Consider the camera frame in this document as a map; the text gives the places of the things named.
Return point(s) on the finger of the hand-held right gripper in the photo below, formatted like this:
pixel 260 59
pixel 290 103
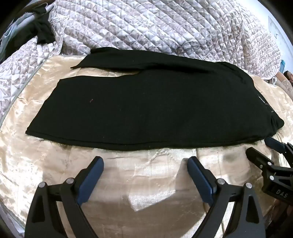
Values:
pixel 258 159
pixel 275 144

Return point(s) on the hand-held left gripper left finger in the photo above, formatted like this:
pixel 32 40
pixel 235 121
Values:
pixel 90 183

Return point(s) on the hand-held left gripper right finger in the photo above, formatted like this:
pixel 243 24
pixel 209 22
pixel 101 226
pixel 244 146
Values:
pixel 200 180

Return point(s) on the black pants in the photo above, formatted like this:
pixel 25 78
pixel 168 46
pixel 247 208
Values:
pixel 148 103

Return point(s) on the beige satin bed sheet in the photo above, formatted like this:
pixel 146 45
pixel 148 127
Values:
pixel 142 183

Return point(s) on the blue object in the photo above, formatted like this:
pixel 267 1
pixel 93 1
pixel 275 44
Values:
pixel 283 66

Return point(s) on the dark cloth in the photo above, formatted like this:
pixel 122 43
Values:
pixel 41 29

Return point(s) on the floral quilted blanket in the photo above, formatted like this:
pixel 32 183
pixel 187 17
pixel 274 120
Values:
pixel 148 25

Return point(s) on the light blue cloth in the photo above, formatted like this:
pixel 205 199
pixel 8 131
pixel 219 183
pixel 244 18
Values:
pixel 11 34

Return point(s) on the wall poster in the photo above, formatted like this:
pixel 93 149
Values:
pixel 278 27

